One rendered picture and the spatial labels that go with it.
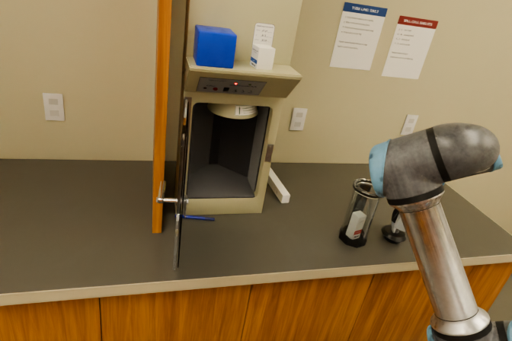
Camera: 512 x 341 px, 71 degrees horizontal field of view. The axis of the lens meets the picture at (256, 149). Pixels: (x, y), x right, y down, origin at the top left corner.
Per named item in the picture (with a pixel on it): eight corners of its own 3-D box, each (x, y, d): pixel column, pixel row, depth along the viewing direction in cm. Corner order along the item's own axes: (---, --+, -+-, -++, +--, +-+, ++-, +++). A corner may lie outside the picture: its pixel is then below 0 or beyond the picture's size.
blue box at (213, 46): (193, 56, 103) (195, 23, 99) (226, 59, 106) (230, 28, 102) (196, 65, 95) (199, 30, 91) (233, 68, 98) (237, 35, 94)
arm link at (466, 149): (494, 102, 65) (491, 138, 106) (429, 122, 70) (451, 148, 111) (517, 163, 62) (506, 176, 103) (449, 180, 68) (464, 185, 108)
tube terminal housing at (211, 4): (172, 178, 150) (184, -26, 116) (248, 178, 159) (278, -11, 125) (174, 215, 128) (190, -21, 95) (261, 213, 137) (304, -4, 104)
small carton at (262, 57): (249, 64, 105) (252, 43, 103) (265, 65, 107) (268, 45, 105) (256, 68, 101) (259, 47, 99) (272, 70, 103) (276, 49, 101)
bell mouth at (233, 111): (204, 99, 131) (206, 84, 128) (251, 102, 136) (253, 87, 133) (210, 118, 115) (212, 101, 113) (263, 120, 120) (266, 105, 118)
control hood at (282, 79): (183, 88, 108) (185, 55, 103) (284, 96, 117) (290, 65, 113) (186, 102, 98) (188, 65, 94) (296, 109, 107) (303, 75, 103)
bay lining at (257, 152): (180, 163, 147) (187, 78, 131) (242, 164, 154) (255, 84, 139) (185, 197, 126) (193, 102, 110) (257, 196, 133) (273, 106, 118)
